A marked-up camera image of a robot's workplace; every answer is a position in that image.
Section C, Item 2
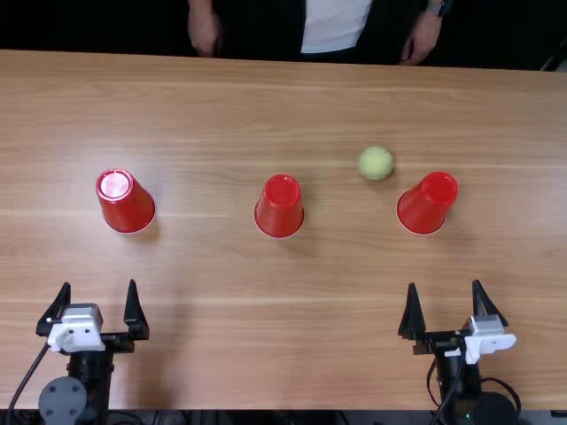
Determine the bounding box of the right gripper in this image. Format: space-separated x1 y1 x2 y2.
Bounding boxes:
397 279 509 357

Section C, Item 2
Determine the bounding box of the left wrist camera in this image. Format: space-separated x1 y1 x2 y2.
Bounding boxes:
47 303 107 354

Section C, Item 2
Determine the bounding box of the black cable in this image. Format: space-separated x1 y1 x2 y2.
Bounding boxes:
426 343 469 425
5 340 52 416
480 375 523 415

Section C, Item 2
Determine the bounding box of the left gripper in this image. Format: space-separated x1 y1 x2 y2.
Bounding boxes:
35 278 151 355

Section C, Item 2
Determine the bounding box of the red cup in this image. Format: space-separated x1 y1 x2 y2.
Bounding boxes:
395 171 460 236
253 173 306 240
95 167 157 235

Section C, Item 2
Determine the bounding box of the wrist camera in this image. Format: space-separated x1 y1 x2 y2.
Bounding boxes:
47 303 107 354
444 314 518 365

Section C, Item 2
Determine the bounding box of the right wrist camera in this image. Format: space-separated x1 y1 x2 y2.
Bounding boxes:
444 314 518 365

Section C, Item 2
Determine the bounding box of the yellow ball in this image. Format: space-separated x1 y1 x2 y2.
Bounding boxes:
357 145 394 182

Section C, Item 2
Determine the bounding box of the person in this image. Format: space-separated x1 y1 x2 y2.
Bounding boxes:
186 0 455 67

